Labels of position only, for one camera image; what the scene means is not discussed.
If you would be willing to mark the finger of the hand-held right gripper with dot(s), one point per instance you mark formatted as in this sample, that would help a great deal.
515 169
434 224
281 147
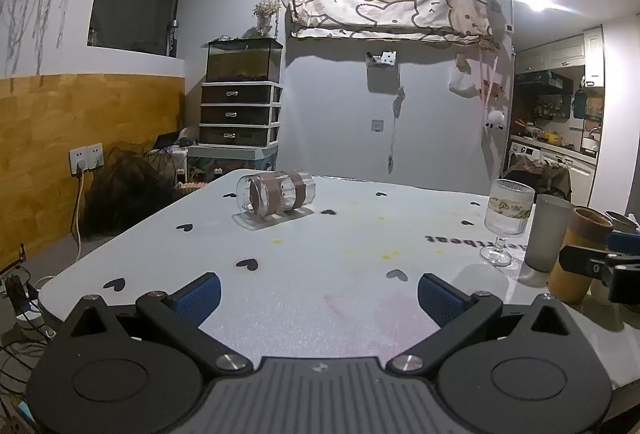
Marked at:
590 267

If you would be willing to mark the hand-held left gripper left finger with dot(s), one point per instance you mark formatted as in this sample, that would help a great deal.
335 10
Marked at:
197 300

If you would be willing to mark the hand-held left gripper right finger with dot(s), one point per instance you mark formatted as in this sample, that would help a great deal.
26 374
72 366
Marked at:
439 301

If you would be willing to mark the clear glass cup brown bands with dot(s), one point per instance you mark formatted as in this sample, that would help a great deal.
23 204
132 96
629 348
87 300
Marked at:
274 194

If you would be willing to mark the tan brown-rimmed cup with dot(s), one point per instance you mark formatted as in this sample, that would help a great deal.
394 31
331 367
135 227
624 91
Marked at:
575 279

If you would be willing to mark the frosted grey tumbler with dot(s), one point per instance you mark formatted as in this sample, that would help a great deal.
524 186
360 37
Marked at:
546 234

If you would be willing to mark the ribbed stemmed glass goblet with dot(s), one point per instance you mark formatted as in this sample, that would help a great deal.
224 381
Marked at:
506 214

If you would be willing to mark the chair draped with brown clothing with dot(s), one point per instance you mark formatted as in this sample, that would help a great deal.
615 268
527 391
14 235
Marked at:
540 179

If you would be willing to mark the white heart-print table cover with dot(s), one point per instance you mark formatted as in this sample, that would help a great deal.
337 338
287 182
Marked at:
330 259

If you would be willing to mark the white washing machine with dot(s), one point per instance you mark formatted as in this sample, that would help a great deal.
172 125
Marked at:
523 158

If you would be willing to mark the black mesh net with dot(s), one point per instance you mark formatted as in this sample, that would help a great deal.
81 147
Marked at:
125 194

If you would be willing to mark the black laptop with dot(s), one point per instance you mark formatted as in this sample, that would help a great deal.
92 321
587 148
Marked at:
165 141

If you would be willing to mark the white sheep plush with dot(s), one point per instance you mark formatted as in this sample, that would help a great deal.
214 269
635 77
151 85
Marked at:
495 120

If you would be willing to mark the white plastic drawer unit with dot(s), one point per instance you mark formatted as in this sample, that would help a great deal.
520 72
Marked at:
239 113

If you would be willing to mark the glass fish tank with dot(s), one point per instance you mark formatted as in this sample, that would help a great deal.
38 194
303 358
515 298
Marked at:
242 60

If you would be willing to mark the vase of dried flowers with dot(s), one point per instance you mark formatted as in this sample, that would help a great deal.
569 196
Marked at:
266 14

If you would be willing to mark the white wall power outlet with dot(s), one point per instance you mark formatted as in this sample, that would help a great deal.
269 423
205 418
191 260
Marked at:
86 158

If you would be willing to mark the small white wall socket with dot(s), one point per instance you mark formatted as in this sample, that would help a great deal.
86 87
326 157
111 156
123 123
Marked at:
377 125

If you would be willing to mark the white kitchen wall cabinets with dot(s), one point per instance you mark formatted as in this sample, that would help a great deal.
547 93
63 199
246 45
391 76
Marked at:
560 54

